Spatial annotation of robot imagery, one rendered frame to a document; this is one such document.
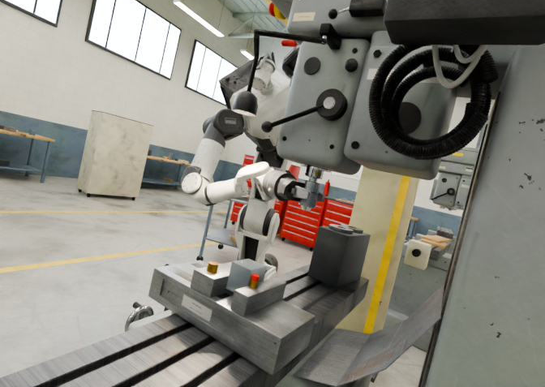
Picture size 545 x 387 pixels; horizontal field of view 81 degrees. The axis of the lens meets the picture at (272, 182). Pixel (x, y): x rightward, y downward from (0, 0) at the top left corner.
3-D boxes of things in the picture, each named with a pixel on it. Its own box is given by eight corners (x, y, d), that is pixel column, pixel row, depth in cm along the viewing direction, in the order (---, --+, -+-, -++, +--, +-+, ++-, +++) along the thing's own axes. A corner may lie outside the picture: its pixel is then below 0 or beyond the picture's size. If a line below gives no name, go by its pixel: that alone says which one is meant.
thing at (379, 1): (325, 16, 73) (329, -2, 73) (331, 25, 77) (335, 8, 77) (380, 14, 67) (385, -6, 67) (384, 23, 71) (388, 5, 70)
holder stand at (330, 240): (306, 275, 118) (319, 222, 117) (332, 268, 136) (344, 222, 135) (336, 288, 111) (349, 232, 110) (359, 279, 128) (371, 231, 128)
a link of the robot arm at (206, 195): (230, 191, 105) (182, 203, 111) (245, 202, 114) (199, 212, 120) (231, 163, 110) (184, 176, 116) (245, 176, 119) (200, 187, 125)
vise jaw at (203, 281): (189, 286, 67) (193, 268, 67) (233, 275, 80) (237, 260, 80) (209, 298, 64) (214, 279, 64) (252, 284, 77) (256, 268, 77)
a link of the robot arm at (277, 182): (289, 173, 87) (265, 166, 97) (281, 207, 88) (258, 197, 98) (321, 180, 95) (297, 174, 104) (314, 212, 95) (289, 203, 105)
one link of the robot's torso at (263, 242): (239, 275, 187) (247, 199, 171) (271, 286, 181) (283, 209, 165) (226, 290, 173) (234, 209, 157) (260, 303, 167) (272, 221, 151)
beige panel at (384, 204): (306, 347, 247) (377, 52, 238) (323, 331, 282) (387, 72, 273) (373, 383, 221) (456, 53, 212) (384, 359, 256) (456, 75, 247)
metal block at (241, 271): (225, 288, 68) (231, 261, 68) (242, 283, 73) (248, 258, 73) (244, 298, 65) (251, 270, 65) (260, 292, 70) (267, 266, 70)
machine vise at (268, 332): (147, 296, 74) (156, 250, 73) (194, 284, 87) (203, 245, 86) (272, 376, 56) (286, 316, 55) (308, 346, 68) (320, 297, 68)
